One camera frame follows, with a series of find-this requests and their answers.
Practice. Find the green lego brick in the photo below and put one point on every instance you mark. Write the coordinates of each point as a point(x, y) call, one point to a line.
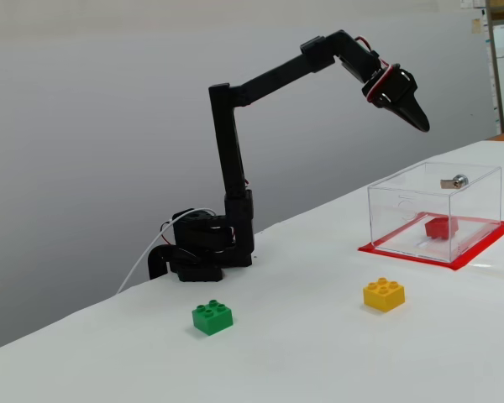
point(212, 317)

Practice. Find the silver box lock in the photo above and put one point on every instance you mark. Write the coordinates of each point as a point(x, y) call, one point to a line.
point(455, 181)

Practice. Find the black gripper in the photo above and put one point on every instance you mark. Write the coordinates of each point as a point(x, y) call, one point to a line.
point(400, 93)

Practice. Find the yellow lego brick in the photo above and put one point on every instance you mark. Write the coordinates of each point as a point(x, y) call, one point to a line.
point(384, 296)

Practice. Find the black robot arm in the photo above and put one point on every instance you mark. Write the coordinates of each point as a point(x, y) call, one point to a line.
point(231, 147)

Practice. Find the black table clamp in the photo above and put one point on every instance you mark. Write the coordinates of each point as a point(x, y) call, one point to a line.
point(157, 258)

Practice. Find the red tape rectangle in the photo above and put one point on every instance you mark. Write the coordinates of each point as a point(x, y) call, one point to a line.
point(479, 256)

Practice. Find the small paper note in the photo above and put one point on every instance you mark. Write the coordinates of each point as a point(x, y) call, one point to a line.
point(476, 24)

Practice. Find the transparent plastic box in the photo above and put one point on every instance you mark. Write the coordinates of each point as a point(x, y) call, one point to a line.
point(403, 201)

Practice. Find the red lego brick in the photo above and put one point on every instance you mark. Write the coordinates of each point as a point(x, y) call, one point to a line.
point(439, 228)

